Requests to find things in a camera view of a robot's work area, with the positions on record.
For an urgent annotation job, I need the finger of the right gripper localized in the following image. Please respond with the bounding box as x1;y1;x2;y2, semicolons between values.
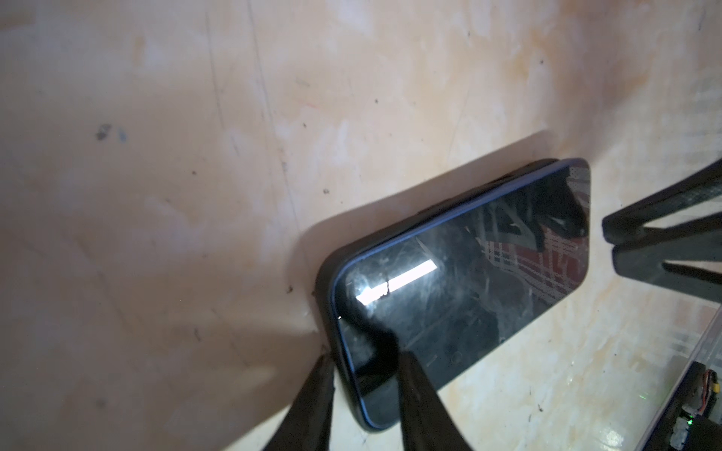
602;160;721;244
612;216;721;302

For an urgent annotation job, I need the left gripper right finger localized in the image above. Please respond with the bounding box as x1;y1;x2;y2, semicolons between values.
337;315;472;451

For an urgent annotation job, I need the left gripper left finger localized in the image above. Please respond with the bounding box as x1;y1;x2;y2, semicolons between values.
264;353;335;451

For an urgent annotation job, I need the black phone case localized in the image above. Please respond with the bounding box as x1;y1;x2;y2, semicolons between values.
312;157;592;432

